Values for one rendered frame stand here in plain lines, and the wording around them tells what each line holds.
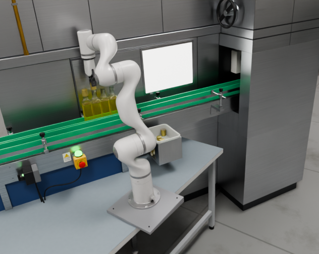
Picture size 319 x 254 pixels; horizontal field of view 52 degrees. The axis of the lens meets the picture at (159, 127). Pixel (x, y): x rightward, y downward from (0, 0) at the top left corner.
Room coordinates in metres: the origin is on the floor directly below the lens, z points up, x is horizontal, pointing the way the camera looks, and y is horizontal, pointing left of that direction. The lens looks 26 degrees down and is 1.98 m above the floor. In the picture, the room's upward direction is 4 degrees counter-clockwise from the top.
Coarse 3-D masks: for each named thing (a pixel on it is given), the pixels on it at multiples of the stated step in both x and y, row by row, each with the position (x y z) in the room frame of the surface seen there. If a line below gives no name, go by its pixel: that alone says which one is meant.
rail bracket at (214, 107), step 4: (220, 88) 2.22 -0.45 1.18; (212, 92) 2.30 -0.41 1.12; (220, 92) 2.21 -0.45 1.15; (220, 96) 2.20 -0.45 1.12; (224, 96) 2.18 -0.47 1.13; (220, 100) 2.21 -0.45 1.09; (212, 104) 2.29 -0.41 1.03; (216, 104) 2.28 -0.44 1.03; (220, 104) 2.21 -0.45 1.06; (212, 108) 2.29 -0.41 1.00; (216, 108) 2.23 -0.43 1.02; (220, 108) 2.20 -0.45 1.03; (224, 108) 2.21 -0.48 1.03; (212, 112) 2.29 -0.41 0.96
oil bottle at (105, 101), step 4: (100, 96) 2.00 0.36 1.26; (104, 96) 1.99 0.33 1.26; (100, 100) 1.98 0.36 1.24; (104, 100) 1.98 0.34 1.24; (108, 100) 1.99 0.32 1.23; (104, 104) 1.97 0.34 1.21; (108, 104) 1.98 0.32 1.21; (104, 108) 1.97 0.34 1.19; (108, 108) 1.98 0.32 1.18; (104, 112) 1.97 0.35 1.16; (108, 112) 1.98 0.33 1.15
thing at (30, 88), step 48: (0, 0) 1.95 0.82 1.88; (48, 0) 2.06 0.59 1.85; (96, 0) 2.18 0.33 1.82; (144, 0) 2.32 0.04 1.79; (192, 0) 2.47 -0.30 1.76; (0, 48) 1.92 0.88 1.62; (48, 48) 2.03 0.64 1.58; (0, 96) 1.89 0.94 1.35; (48, 96) 2.01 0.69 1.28; (144, 96) 2.29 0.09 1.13
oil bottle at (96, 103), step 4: (92, 100) 1.95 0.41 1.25; (96, 100) 1.96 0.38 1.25; (92, 104) 1.95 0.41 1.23; (96, 104) 1.95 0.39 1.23; (100, 104) 1.96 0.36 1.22; (96, 108) 1.95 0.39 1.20; (100, 108) 1.96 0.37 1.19; (96, 112) 1.95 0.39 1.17; (100, 112) 1.96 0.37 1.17; (96, 116) 1.95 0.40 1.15; (100, 116) 1.96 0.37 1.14
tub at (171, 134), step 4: (160, 124) 2.04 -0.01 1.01; (164, 124) 2.04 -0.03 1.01; (148, 128) 2.00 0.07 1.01; (152, 128) 2.01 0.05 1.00; (156, 128) 2.02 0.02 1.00; (160, 128) 2.03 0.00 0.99; (164, 128) 2.04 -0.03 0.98; (168, 128) 2.00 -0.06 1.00; (152, 132) 2.00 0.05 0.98; (156, 132) 2.01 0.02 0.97; (160, 132) 2.03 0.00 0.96; (168, 132) 2.00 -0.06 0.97; (172, 132) 1.95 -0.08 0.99; (176, 132) 1.91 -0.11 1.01; (156, 136) 2.01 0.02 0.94; (164, 136) 2.00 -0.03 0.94; (168, 136) 1.99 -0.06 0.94; (172, 136) 1.94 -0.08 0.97; (176, 136) 1.85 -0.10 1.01; (156, 140) 1.82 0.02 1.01; (164, 140) 1.81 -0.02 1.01; (168, 140) 1.82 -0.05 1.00
